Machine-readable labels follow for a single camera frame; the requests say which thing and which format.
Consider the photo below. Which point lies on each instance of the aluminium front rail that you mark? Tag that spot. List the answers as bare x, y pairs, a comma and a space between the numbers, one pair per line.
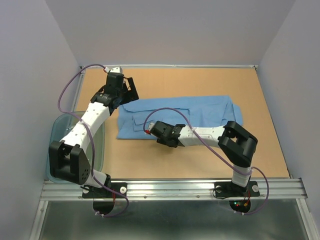
172, 190

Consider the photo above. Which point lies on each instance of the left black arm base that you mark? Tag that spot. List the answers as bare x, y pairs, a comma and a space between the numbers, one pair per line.
91, 192

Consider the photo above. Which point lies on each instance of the light blue long sleeve shirt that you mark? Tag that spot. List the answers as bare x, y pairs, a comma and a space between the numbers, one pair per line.
201, 111

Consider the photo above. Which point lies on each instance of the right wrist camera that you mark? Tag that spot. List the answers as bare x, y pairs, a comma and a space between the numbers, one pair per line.
148, 128

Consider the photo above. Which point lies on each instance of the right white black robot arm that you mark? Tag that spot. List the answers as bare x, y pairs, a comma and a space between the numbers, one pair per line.
236, 142

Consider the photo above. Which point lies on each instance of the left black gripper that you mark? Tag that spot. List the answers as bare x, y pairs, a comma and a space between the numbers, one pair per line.
131, 95

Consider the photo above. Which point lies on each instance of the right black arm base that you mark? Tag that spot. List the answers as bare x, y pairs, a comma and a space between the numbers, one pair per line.
227, 189

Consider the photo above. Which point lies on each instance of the clear blue plastic bin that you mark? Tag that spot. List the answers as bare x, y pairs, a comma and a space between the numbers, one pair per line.
63, 125

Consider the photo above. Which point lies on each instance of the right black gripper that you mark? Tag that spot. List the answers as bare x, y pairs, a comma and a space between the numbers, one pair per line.
171, 125

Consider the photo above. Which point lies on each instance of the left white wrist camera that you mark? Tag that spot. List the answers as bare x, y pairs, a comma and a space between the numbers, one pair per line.
116, 69

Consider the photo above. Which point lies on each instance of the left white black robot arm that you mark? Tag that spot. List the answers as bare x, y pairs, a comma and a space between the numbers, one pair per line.
67, 157

